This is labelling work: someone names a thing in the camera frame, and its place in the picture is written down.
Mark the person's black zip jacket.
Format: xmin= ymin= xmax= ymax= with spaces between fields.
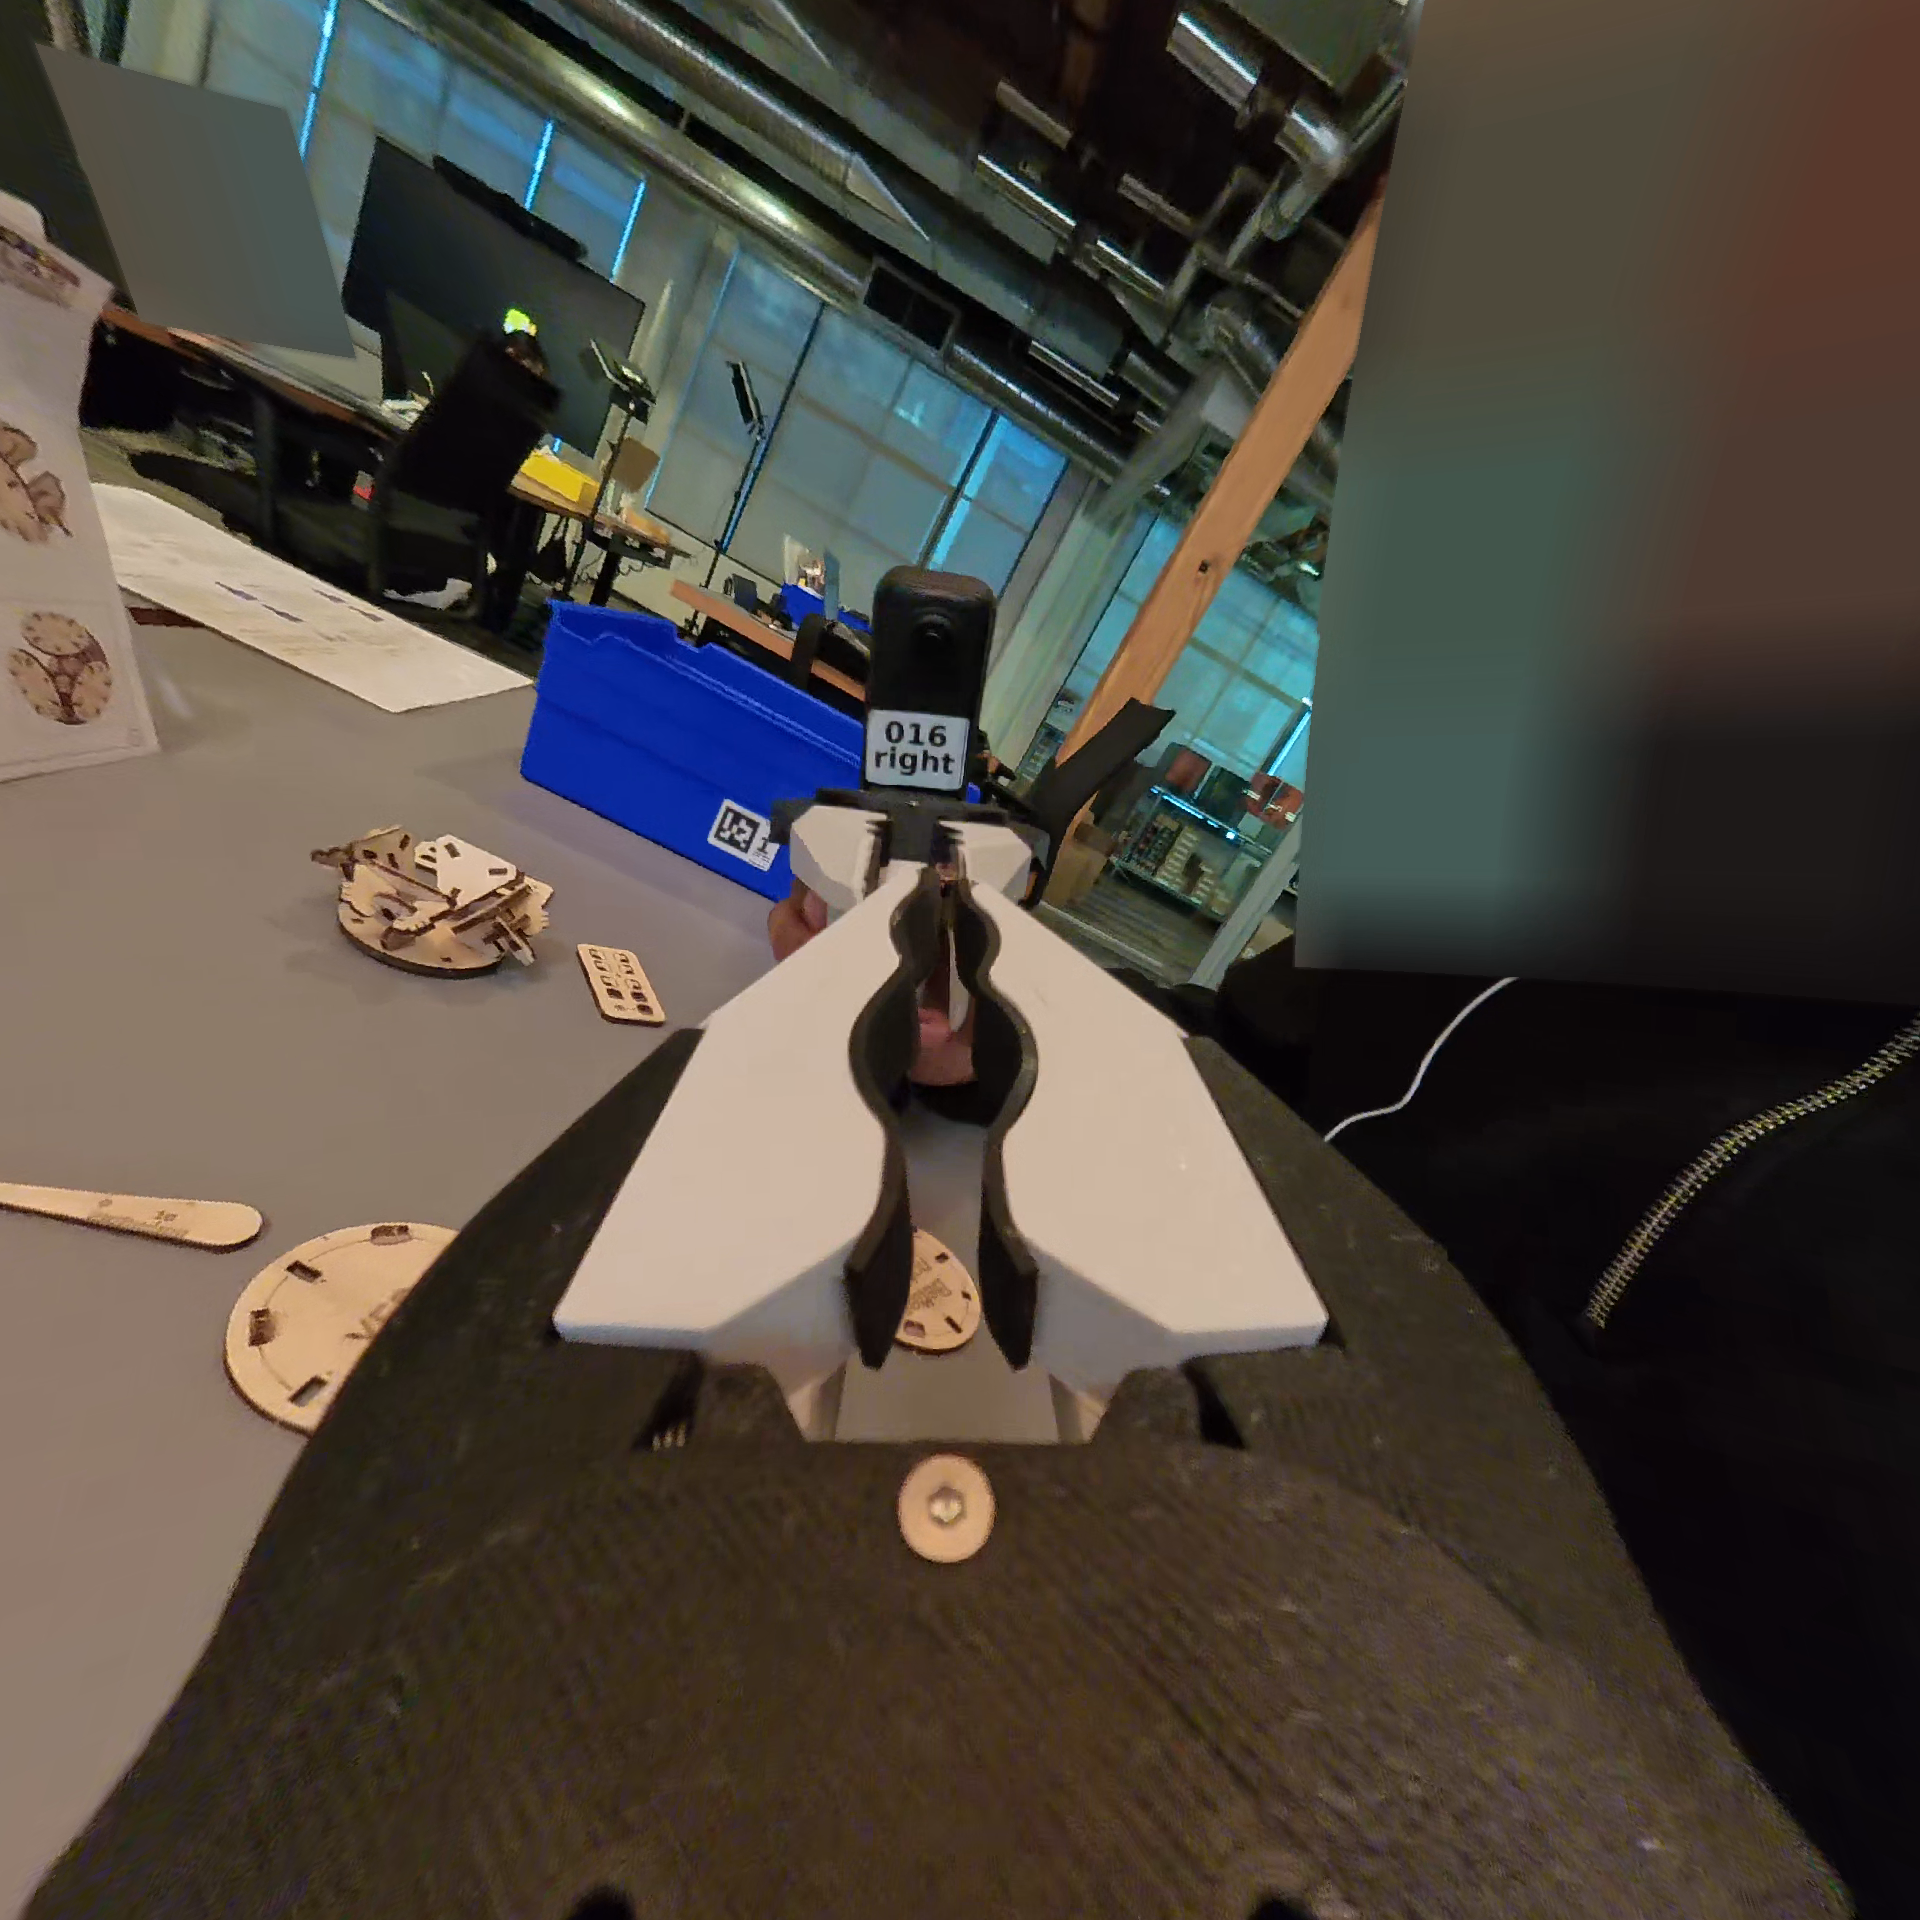
xmin=1200 ymin=960 xmax=1920 ymax=1920

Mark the large black monitor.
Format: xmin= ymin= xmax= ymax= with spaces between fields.
xmin=340 ymin=136 xmax=648 ymax=454

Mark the large wooden disc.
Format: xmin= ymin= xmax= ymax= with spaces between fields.
xmin=224 ymin=1220 xmax=461 ymax=1436

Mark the wooden model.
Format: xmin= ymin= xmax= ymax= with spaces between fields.
xmin=311 ymin=823 xmax=555 ymax=977

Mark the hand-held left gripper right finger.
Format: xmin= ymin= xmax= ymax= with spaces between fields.
xmin=944 ymin=877 xmax=1332 ymax=1444

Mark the small wooden disc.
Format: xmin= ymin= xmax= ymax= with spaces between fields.
xmin=893 ymin=1229 xmax=986 ymax=1355

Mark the flat wooden stick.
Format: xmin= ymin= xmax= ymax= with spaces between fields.
xmin=0 ymin=1179 xmax=266 ymax=1252

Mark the black light stand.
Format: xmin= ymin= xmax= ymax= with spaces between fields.
xmin=718 ymin=356 xmax=773 ymax=590

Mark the small holed wooden strip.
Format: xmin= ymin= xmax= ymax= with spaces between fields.
xmin=576 ymin=941 xmax=667 ymax=1029

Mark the person's right hand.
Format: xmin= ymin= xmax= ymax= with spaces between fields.
xmin=768 ymin=886 xmax=986 ymax=1087

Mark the white cable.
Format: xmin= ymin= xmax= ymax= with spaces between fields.
xmin=1320 ymin=975 xmax=1520 ymax=1145

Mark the folded instruction sheet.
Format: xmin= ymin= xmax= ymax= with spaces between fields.
xmin=0 ymin=191 xmax=159 ymax=784

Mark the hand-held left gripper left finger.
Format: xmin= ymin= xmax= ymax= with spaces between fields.
xmin=551 ymin=867 xmax=962 ymax=1444

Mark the white printed paper sheet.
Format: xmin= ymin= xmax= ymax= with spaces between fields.
xmin=93 ymin=481 xmax=539 ymax=715

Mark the blue plastic bin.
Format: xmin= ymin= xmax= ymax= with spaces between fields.
xmin=518 ymin=598 xmax=986 ymax=902

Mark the slanted wooden support beam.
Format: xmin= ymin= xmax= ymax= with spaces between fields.
xmin=1056 ymin=175 xmax=1391 ymax=755

